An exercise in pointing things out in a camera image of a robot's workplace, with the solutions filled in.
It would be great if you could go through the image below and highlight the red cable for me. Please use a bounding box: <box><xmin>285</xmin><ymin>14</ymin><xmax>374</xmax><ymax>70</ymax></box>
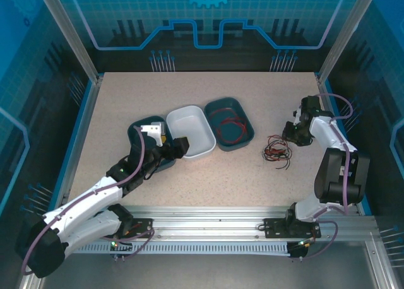
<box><xmin>263</xmin><ymin>136</ymin><xmax>293</xmax><ymax>161</ymax></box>
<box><xmin>210</xmin><ymin>108</ymin><xmax>249</xmax><ymax>144</ymax></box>

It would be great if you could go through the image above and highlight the white plastic bin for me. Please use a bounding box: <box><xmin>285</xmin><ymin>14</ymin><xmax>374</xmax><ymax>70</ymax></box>
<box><xmin>165</xmin><ymin>105</ymin><xmax>217</xmax><ymax>160</ymax></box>

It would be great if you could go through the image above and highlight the teal plastic bin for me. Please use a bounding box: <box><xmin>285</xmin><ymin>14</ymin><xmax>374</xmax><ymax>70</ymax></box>
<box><xmin>127</xmin><ymin>114</ymin><xmax>177</xmax><ymax>173</ymax></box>
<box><xmin>203</xmin><ymin>96</ymin><xmax>255</xmax><ymax>152</ymax></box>

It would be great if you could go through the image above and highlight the small black electronics board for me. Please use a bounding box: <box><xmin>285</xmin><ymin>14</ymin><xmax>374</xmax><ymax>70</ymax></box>
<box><xmin>288</xmin><ymin>238</ymin><xmax>316</xmax><ymax>261</ymax></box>
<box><xmin>109</xmin><ymin>240</ymin><xmax>133</xmax><ymax>261</ymax></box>

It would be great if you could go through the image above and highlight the grey metal sheet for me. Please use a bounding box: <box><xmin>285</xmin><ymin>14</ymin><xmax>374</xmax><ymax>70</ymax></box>
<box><xmin>40</xmin><ymin>254</ymin><xmax>383</xmax><ymax>289</ymax></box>

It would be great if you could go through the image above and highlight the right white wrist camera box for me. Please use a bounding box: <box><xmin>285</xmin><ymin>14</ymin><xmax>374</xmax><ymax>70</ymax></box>
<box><xmin>292</xmin><ymin>108</ymin><xmax>306</xmax><ymax>127</ymax></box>

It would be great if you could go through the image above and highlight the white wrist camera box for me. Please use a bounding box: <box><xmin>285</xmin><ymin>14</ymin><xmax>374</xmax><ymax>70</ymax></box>
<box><xmin>292</xmin><ymin>108</ymin><xmax>306</xmax><ymax>127</ymax></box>
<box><xmin>140</xmin><ymin>121</ymin><xmax>167</xmax><ymax>145</ymax></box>

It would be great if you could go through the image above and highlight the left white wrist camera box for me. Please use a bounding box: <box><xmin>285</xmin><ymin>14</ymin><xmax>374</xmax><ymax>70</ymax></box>
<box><xmin>140</xmin><ymin>121</ymin><xmax>167</xmax><ymax>145</ymax></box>

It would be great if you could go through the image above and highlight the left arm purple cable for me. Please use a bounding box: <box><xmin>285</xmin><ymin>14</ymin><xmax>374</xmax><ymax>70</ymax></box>
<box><xmin>21</xmin><ymin>126</ymin><xmax>156</xmax><ymax>276</ymax></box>

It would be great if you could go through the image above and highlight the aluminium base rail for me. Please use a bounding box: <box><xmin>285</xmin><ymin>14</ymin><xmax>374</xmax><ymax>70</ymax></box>
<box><xmin>58</xmin><ymin>205</ymin><xmax>376</xmax><ymax>243</ymax></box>

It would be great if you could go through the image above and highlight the slotted grey cable duct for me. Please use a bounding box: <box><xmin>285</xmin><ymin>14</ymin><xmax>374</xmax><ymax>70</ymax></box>
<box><xmin>77</xmin><ymin>241</ymin><xmax>291</xmax><ymax>256</ymax></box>

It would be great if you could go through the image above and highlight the aluminium frame post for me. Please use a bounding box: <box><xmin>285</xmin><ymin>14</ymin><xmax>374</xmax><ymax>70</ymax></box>
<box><xmin>33</xmin><ymin>0</ymin><xmax>104</xmax><ymax>83</ymax></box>
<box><xmin>314</xmin><ymin>0</ymin><xmax>381</xmax><ymax>85</ymax></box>

